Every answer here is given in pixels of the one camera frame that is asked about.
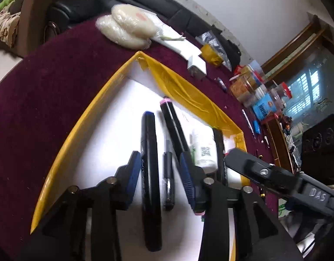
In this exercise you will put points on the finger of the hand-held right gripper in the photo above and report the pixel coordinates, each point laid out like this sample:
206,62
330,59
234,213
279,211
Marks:
243,163

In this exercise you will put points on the clear jar with blue label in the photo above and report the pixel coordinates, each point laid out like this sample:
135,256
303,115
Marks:
264,107

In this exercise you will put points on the white bottle with green label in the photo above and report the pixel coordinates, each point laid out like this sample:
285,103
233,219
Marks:
203,146

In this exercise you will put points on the white plastic jar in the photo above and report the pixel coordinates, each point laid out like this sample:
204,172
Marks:
256,96

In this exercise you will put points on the pink glass bottle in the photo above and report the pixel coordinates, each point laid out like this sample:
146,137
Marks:
282,92

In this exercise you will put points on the yellow-taped white foam box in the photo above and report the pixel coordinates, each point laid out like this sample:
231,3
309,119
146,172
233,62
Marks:
183,87

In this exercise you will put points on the black marker with green cap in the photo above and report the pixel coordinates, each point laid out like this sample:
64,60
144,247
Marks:
220,152

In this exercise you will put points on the short black pen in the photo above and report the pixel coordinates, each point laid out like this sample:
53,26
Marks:
168,179

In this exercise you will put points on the small blue white object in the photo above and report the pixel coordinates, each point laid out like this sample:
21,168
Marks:
220,84

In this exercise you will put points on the wooden ledge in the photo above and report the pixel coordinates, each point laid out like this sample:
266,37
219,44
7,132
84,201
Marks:
277,138

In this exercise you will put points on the brown chair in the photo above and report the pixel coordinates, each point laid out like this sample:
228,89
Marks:
31,11

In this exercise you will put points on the white plastic bag bundle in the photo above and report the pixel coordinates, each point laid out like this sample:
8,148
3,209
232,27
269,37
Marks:
128,27

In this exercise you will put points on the black marker with pink end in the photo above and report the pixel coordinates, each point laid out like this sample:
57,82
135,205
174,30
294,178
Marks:
172,122

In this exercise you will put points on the patterned cloth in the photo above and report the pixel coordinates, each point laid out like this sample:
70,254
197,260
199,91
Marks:
3,27

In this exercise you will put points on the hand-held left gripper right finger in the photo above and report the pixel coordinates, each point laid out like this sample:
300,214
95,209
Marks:
187,176

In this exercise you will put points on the stack of tape rolls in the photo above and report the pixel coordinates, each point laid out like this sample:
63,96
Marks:
248,70

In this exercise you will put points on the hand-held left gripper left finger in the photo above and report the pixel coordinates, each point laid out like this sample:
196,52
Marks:
131,174

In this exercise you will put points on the silver pen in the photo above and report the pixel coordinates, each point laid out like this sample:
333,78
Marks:
248,122

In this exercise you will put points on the white charger adapter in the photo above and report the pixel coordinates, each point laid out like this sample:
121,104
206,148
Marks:
196,66

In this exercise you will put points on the black marker with blue end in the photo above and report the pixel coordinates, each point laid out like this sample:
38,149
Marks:
150,168

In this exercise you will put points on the white paper sheet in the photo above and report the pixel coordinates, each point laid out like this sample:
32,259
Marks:
180,47

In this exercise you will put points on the black box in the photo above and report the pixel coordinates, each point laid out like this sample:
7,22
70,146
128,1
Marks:
322,141

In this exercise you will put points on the metal nail clipper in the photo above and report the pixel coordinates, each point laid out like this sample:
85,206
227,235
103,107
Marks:
266,141

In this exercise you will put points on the blue battery pack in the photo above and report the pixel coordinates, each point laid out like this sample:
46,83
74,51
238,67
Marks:
256,126

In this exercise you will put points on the yellow tape roll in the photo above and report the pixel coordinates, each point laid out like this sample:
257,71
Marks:
210,55

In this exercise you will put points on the jar with orange label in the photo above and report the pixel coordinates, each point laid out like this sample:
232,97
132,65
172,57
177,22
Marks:
239,88

